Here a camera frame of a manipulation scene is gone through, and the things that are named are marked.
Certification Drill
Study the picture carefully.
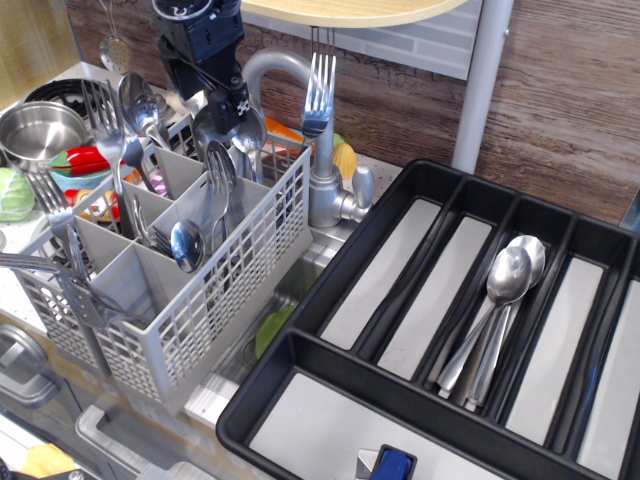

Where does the hanging steel skimmer ladle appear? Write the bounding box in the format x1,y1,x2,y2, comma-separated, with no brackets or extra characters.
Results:
99,0,131,75

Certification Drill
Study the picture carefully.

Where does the grey plastic cutlery basket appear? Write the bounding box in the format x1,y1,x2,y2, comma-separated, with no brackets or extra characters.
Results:
18,136,312,414

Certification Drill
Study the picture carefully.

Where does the black cutlery tray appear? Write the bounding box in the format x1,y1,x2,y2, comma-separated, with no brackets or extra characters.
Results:
216,160,639,479

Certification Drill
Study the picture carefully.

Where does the steel cooking pot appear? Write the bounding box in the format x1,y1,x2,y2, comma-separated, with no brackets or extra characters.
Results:
1,101,89,171

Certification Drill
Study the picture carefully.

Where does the small steel fork centre basket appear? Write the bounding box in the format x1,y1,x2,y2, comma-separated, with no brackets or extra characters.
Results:
206,140,236,253

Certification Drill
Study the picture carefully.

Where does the teal toy bowl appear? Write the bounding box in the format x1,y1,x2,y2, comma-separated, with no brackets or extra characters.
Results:
51,170,111,192

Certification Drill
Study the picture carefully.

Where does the steel spoon pair rear basket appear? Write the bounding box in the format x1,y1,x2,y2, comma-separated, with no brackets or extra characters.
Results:
232,131,266,184

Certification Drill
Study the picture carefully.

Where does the steel spoon front basket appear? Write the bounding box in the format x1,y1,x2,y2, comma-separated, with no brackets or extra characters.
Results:
170,220,205,273

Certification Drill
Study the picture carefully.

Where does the blue object bottom edge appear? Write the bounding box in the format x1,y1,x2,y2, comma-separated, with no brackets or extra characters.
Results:
369,445,417,480

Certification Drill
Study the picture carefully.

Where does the steel spoon upper left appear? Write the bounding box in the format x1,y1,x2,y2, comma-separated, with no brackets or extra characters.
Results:
119,72,170,150

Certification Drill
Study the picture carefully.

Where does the black stove burner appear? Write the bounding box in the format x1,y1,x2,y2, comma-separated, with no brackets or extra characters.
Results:
19,78,107,121

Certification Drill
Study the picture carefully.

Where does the red toy pepper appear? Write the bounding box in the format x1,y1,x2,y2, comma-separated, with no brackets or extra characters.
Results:
49,146,110,178

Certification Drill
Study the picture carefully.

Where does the steel fork rear basket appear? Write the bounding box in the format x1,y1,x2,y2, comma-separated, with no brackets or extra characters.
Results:
177,90,208,119

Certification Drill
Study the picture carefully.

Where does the orange toy carrot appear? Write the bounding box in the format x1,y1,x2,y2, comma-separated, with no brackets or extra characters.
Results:
265,117,304,144

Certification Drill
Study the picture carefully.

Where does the steel spoon in tray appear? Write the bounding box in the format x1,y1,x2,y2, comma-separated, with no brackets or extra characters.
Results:
468,235,546,406
436,247,532,393

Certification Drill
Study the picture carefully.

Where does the steel fork far left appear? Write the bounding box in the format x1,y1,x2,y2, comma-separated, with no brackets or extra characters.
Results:
25,169,75,242

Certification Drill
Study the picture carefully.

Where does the rear steel spoon in tray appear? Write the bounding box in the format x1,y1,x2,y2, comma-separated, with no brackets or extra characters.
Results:
468,235,546,406

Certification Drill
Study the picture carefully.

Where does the light wooden round shelf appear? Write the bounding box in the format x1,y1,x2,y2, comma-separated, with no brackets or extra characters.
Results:
241,0,464,28

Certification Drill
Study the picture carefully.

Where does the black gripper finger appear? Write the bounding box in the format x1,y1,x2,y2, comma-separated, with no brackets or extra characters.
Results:
208,76,249,135
158,36,206,99

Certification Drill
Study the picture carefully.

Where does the yellow toy corn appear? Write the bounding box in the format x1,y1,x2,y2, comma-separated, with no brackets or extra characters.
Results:
333,143,358,180

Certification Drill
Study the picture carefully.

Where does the tall steel fork by faucet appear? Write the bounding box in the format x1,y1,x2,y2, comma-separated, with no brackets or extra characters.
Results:
301,53,336,141

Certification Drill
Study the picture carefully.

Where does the front steel spoon in tray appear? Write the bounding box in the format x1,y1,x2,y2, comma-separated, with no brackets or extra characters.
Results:
436,247,532,393

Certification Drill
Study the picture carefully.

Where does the green toy cabbage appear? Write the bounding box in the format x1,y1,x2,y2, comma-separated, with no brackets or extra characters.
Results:
1,167,35,222

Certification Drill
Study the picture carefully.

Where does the large steel fork left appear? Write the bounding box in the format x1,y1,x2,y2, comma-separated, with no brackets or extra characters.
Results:
82,80,135,239

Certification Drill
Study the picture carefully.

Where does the grey metal faucet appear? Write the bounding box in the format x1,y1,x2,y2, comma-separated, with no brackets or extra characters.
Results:
243,48,374,228

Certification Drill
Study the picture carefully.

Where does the green toy in sink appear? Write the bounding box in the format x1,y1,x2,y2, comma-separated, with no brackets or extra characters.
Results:
254,304,296,359

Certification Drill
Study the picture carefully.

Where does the big steel spoon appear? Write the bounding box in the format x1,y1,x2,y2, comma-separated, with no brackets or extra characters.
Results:
192,106,267,160

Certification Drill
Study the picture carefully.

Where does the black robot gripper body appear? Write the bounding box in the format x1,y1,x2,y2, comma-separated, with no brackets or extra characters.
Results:
152,0,244,75

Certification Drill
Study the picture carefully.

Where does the steel fork lying front left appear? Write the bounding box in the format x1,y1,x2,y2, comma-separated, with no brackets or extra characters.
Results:
1,253,149,330

